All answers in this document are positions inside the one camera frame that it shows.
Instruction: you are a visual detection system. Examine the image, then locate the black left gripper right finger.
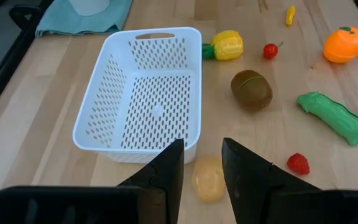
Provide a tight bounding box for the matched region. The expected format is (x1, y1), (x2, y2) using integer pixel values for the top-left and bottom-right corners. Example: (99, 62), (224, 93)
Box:
(222, 138), (358, 224)

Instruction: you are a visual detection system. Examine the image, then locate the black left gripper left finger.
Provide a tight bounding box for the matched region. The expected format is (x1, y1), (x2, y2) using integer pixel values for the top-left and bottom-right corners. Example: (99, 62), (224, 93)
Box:
(0, 139), (185, 224)

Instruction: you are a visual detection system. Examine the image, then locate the tan toy potato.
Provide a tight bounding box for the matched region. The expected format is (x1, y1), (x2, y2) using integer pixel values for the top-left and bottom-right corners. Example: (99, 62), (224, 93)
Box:
(191, 155), (226, 203)

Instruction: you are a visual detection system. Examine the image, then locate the red plastic strawberry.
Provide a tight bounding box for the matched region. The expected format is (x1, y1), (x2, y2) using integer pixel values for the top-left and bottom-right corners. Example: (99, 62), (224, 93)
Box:
(287, 152), (311, 175)

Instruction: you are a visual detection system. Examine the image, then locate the brown toy kiwi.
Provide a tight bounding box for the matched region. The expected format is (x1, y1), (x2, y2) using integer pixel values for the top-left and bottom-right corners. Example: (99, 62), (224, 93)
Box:
(231, 69), (273, 112)

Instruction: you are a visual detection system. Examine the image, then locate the red toy cherry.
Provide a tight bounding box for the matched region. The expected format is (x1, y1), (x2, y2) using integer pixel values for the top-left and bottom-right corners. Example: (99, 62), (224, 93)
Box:
(262, 41), (284, 60)

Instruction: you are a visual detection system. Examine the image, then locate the yellow toy corn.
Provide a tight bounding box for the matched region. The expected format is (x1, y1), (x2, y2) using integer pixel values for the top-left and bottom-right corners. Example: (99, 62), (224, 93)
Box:
(201, 30), (244, 61)

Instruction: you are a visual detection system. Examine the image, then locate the smooth orange toy orange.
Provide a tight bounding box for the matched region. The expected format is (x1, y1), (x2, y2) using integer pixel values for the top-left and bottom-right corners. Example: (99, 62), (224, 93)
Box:
(323, 26), (358, 64)

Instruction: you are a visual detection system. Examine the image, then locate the white perforated plastic basket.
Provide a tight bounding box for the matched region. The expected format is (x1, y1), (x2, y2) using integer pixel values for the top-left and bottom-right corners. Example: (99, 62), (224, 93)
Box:
(72, 26), (203, 165)

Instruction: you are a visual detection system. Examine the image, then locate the green toy pea pod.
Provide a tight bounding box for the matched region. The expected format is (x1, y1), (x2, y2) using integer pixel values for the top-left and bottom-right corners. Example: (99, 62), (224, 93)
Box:
(296, 91), (358, 147)

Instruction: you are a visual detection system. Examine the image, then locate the small yellow toy banana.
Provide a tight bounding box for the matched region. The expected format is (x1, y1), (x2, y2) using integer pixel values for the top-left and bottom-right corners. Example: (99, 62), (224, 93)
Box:
(285, 4), (296, 27)

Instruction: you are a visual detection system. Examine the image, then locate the teal cloth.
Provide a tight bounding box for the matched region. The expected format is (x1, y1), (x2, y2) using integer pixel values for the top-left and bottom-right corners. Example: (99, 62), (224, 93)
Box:
(35, 0), (134, 38)

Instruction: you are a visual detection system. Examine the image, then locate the white round plant pot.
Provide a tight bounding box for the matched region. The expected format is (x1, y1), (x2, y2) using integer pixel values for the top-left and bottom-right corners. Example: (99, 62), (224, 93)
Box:
(68, 0), (111, 16)

